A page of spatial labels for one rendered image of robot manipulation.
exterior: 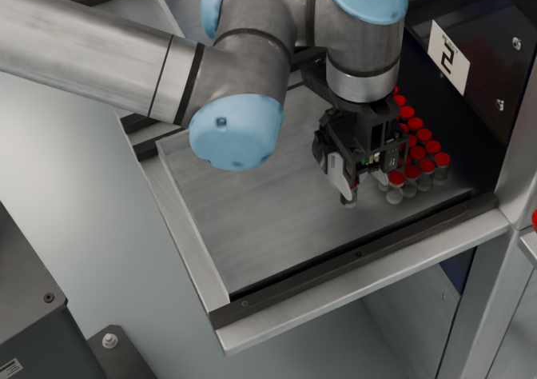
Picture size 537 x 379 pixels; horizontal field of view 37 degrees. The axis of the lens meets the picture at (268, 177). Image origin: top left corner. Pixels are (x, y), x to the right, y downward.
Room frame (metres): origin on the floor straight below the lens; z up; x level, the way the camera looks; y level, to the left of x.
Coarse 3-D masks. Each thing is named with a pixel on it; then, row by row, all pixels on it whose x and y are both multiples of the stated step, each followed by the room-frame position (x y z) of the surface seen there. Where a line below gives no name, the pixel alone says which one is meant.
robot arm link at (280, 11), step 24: (216, 0) 0.58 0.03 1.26; (240, 0) 0.56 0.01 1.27; (264, 0) 0.56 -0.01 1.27; (288, 0) 0.56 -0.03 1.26; (312, 0) 0.56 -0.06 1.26; (216, 24) 0.57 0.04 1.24; (240, 24) 0.53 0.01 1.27; (264, 24) 0.53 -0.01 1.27; (288, 24) 0.54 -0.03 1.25; (312, 24) 0.55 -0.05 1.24; (288, 48) 0.52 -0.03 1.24
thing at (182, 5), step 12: (168, 0) 1.02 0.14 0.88; (180, 0) 1.01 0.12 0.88; (192, 0) 1.01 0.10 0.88; (168, 12) 0.97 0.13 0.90; (180, 12) 0.98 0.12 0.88; (192, 12) 0.98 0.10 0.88; (180, 24) 0.92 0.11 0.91; (192, 24) 0.95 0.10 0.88; (180, 36) 0.92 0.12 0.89; (192, 36) 0.93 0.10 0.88; (204, 36) 0.92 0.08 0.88; (300, 48) 0.86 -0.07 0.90
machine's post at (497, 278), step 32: (512, 160) 0.56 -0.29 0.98; (512, 192) 0.54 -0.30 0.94; (512, 224) 0.53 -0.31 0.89; (480, 256) 0.56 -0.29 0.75; (512, 256) 0.52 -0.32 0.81; (480, 288) 0.54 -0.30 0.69; (512, 288) 0.53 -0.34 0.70; (480, 320) 0.52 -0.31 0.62; (448, 352) 0.56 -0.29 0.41; (480, 352) 0.53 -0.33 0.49
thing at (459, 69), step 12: (432, 24) 0.74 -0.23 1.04; (432, 36) 0.73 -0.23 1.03; (444, 36) 0.71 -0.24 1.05; (432, 48) 0.73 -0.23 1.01; (444, 48) 0.71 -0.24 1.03; (456, 48) 0.69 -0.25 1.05; (444, 60) 0.70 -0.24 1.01; (456, 60) 0.68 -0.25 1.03; (444, 72) 0.70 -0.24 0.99; (456, 72) 0.68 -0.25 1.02; (456, 84) 0.67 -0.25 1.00
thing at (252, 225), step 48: (288, 96) 0.76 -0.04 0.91; (288, 144) 0.69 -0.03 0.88; (192, 192) 0.63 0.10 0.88; (240, 192) 0.62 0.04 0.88; (288, 192) 0.61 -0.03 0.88; (336, 192) 0.60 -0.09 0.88; (384, 192) 0.60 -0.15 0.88; (432, 192) 0.59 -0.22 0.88; (240, 240) 0.54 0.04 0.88; (288, 240) 0.54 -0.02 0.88; (336, 240) 0.53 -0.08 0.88; (240, 288) 0.46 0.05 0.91
